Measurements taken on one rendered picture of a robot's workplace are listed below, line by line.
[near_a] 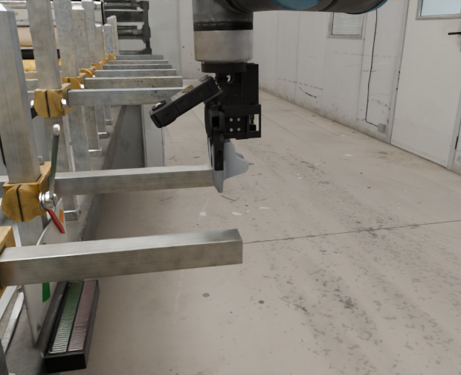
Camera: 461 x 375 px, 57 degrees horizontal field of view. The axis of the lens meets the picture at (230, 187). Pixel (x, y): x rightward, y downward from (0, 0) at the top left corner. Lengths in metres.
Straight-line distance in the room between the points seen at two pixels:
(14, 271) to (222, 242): 0.21
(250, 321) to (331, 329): 0.31
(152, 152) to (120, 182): 2.59
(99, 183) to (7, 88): 0.19
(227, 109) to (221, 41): 0.10
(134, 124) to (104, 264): 2.92
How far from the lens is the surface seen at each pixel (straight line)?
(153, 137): 3.26
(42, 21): 0.88
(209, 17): 0.64
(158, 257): 0.46
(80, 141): 1.16
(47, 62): 0.88
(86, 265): 0.47
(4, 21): 0.64
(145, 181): 0.69
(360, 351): 1.69
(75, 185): 0.70
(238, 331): 1.71
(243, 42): 0.65
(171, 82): 1.16
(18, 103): 0.64
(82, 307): 0.66
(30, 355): 0.61
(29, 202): 0.65
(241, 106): 0.66
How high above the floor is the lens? 1.07
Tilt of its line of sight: 20 degrees down
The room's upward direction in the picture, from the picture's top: straight up
